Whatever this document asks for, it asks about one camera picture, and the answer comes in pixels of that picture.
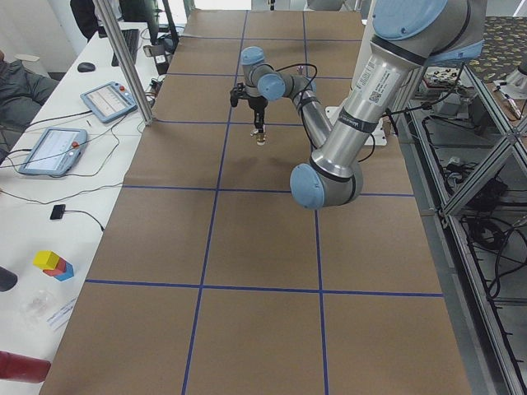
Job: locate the aluminium frame rack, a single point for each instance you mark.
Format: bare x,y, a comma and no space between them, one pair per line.
468,129

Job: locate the near teach pendant tablet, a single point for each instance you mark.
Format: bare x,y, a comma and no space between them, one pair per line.
55,153

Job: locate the yellow wooden block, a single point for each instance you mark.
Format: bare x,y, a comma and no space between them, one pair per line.
46,260

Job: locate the far teach pendant tablet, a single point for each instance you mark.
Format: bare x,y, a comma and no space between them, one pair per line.
109,102

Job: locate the white brass PPR valve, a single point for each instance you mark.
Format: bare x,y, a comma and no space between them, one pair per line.
259,138

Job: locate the clear plastic bag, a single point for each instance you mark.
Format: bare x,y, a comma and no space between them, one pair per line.
36,307

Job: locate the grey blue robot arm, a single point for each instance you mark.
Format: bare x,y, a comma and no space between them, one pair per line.
406,35

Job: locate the teach pendant tablet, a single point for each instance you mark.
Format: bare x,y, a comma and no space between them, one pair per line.
55,153
109,102

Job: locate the white paper card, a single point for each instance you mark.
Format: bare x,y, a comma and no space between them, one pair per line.
61,316

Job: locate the black computer mouse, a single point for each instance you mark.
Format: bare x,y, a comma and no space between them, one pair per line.
86,67

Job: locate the aluminium frame post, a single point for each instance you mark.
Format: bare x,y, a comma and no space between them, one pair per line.
130,73

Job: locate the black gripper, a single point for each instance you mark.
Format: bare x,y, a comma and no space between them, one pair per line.
258,106

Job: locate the small black box device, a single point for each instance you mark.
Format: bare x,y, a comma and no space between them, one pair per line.
57,212

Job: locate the seated person grey jacket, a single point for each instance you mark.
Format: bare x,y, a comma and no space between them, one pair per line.
23,93

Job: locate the red wooden block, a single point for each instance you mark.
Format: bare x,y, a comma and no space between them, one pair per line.
59,270

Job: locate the black cylinder object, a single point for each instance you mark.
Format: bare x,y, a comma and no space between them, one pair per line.
8,279

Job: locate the blue wooden block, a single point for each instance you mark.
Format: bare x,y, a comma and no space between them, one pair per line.
66,274

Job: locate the red cylinder bottle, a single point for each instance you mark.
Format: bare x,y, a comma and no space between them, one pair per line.
23,368

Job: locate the black keyboard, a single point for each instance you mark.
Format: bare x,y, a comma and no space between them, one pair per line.
131,40

